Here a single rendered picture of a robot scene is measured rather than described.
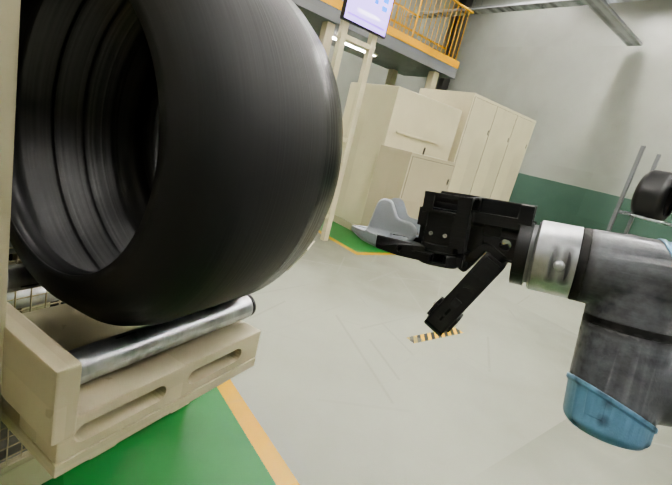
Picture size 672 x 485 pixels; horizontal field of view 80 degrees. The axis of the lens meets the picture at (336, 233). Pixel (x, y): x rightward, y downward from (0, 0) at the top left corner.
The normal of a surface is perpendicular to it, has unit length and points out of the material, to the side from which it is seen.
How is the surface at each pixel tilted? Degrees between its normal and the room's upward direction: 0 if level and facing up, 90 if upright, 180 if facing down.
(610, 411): 84
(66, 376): 90
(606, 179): 90
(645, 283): 80
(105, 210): 45
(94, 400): 0
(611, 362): 83
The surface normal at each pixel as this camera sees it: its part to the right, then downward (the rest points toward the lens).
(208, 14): 0.27, -0.17
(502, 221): -0.49, 0.09
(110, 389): 0.23, -0.94
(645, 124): -0.77, -0.04
